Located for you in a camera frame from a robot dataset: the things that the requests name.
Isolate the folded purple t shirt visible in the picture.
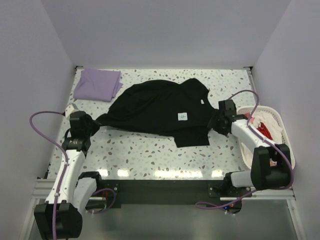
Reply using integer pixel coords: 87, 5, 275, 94
73, 68, 123, 102

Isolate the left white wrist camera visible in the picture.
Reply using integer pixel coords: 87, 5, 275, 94
64, 103, 79, 120

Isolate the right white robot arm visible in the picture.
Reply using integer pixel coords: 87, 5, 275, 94
208, 99, 294, 197

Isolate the aluminium frame rail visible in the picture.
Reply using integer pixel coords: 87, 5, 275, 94
31, 178, 55, 199

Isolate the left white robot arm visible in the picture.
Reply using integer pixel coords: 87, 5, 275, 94
34, 111, 104, 240

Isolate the white laundry basket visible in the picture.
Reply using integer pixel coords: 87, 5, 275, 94
237, 105, 296, 169

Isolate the black t shirt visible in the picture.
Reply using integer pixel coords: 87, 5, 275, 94
96, 78, 217, 148

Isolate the pink garment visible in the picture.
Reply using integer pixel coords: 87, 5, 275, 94
269, 159, 277, 167

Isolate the white red print t shirt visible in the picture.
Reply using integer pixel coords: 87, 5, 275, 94
250, 111, 283, 144

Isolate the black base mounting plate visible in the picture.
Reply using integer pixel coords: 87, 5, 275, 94
85, 180, 252, 211

